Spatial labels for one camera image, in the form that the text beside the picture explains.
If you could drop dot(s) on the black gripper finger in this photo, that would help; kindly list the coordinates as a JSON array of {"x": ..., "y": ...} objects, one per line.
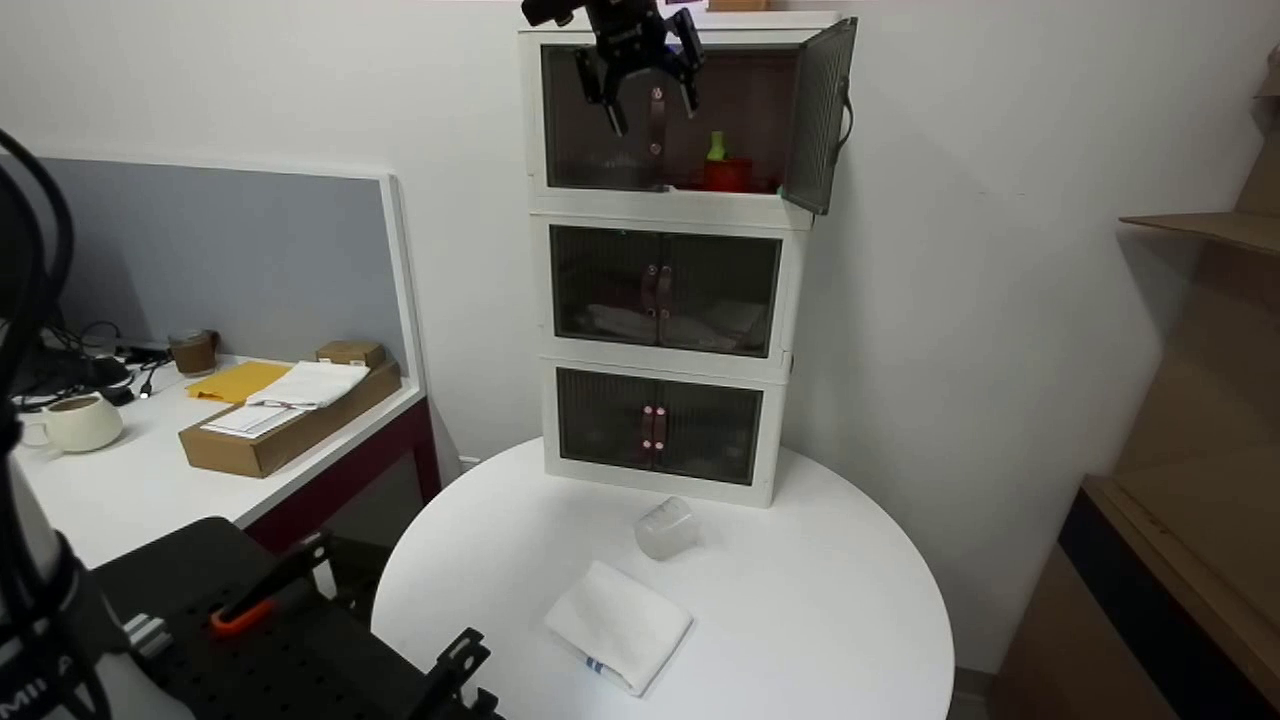
[
  {"x": 690, "y": 80},
  {"x": 601, "y": 92}
]

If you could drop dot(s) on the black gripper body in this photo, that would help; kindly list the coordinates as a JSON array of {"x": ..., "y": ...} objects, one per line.
[{"x": 637, "y": 36}]

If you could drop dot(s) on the dark open cabinet door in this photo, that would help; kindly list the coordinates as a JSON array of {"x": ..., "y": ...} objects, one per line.
[{"x": 819, "y": 119}]

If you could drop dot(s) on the white stacked shelf cabinet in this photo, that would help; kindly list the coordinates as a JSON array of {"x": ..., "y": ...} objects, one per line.
[{"x": 670, "y": 308}]

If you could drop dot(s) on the red pot with plant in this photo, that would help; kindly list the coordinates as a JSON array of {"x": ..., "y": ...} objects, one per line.
[{"x": 721, "y": 172}]

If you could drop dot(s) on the grey desk partition panel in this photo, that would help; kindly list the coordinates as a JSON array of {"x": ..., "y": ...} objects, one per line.
[{"x": 275, "y": 262}]

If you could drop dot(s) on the clear plastic cup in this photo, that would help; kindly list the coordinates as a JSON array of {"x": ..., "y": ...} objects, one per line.
[{"x": 666, "y": 530}]

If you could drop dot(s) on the yellow paper pad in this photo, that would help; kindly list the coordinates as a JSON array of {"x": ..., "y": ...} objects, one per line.
[{"x": 232, "y": 387}]

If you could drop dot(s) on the flat cardboard tray box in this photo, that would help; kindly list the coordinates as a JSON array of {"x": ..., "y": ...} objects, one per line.
[{"x": 287, "y": 417}]

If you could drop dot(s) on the white folded cloth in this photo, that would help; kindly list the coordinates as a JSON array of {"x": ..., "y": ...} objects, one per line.
[{"x": 616, "y": 625}]

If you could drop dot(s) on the white desk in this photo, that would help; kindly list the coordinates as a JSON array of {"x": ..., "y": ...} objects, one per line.
[{"x": 143, "y": 488}]

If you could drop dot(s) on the wooden side cabinet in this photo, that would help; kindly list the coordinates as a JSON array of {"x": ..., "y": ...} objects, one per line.
[{"x": 1162, "y": 590}]

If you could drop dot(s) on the orange handled black tool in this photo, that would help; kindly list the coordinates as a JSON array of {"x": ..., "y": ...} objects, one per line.
[{"x": 303, "y": 571}]

